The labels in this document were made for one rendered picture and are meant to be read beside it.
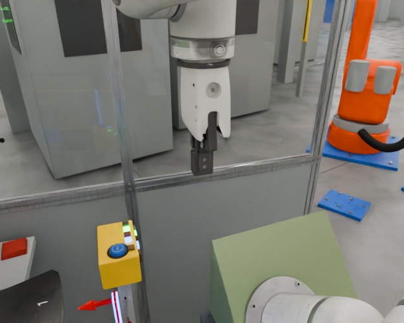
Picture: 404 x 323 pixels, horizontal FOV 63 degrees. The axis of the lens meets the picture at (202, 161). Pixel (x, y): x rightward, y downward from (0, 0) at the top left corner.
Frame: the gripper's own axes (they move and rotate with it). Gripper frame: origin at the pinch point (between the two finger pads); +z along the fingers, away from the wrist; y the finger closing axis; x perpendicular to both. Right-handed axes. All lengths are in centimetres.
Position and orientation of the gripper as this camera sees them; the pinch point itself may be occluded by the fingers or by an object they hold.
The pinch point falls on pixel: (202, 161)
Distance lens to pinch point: 51.4
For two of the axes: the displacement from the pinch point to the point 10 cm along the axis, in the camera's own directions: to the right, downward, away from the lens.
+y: -2.9, -4.4, 8.5
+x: -9.6, 1.3, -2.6
